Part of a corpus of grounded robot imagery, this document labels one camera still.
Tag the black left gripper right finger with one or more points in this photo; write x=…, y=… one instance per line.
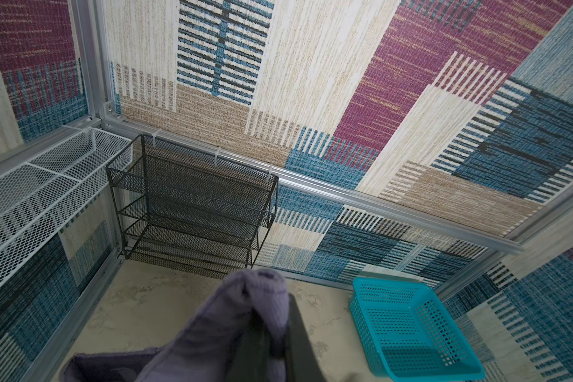
x=300, y=360

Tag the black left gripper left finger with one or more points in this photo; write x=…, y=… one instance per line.
x=252, y=357

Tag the purple trousers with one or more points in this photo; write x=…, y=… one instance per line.
x=205, y=349

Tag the teal plastic basket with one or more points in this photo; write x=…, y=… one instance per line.
x=408, y=335

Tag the black mesh shelf rack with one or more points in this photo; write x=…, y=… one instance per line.
x=189, y=210

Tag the white wire mesh tray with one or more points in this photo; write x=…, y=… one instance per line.
x=38, y=197

